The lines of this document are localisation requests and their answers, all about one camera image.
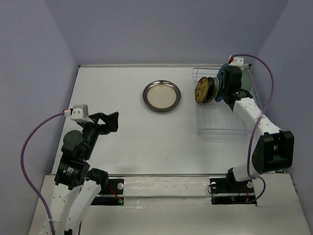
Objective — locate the cream bowl with black flowers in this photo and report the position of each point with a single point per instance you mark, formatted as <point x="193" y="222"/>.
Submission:
<point x="211" y="90"/>

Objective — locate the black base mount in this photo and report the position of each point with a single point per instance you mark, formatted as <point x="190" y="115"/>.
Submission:
<point x="112" y="195"/>
<point x="224" y="194"/>

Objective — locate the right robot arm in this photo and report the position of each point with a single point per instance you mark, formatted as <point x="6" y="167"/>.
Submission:
<point x="270" y="148"/>

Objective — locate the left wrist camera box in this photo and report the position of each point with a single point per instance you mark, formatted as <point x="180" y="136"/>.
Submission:
<point x="79" y="113"/>

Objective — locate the grey rimmed cream plate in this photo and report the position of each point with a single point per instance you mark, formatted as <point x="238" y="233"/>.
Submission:
<point x="161" y="96"/>

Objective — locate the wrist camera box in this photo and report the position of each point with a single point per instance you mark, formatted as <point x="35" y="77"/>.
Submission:
<point x="236" y="61"/>
<point x="79" y="113"/>

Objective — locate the black glossy plate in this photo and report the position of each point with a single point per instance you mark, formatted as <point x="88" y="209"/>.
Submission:
<point x="216" y="84"/>

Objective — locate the teal scalloped plate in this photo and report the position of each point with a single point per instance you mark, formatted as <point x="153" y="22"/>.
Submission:
<point x="223" y="88"/>

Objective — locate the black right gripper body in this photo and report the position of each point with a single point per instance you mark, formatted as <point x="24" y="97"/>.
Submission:
<point x="225" y="89"/>

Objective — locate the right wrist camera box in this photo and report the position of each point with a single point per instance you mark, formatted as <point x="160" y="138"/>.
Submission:
<point x="236" y="61"/>

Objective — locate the white wire dish rack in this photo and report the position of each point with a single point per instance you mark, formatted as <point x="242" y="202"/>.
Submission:
<point x="216" y="119"/>

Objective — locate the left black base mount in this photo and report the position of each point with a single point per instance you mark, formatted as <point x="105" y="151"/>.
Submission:
<point x="112" y="195"/>

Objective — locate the yellow patterned plate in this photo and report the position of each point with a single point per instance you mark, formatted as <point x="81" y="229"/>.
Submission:
<point x="202" y="90"/>

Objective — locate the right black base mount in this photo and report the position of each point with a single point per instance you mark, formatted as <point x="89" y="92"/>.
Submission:
<point x="224" y="194"/>

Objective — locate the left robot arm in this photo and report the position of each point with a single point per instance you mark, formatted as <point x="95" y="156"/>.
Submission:
<point x="76" y="183"/>

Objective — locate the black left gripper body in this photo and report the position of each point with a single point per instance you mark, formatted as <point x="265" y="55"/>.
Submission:
<point x="93" y="129"/>

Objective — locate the light blue flower plate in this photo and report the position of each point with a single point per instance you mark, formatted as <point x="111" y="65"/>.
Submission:
<point x="246" y="80"/>

